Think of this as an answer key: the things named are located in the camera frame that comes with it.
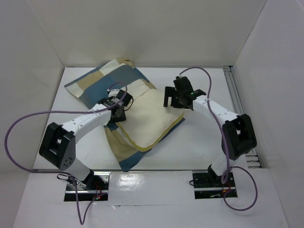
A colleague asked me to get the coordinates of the aluminium rail front edge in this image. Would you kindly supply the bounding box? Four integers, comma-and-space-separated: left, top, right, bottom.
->
36, 168, 208, 172

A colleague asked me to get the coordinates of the aluminium rail right side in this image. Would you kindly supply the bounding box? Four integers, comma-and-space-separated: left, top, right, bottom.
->
223, 66, 262, 169

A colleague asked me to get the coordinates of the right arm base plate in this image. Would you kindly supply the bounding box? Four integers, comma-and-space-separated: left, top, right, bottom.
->
189, 172, 238, 200

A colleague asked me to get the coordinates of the cream and yellow pillow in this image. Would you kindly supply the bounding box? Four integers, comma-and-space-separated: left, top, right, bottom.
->
117, 88, 184, 152

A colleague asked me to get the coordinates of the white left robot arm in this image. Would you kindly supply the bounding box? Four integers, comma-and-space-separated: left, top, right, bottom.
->
38, 90, 133, 190

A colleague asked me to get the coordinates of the blue beige patchwork pillowcase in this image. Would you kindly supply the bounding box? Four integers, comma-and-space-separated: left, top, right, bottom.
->
65, 58, 184, 171

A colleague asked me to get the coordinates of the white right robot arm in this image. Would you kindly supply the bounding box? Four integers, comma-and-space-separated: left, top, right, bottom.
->
163, 76, 257, 186

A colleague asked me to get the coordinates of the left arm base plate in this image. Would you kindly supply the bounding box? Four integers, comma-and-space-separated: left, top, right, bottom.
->
57, 174, 110, 202

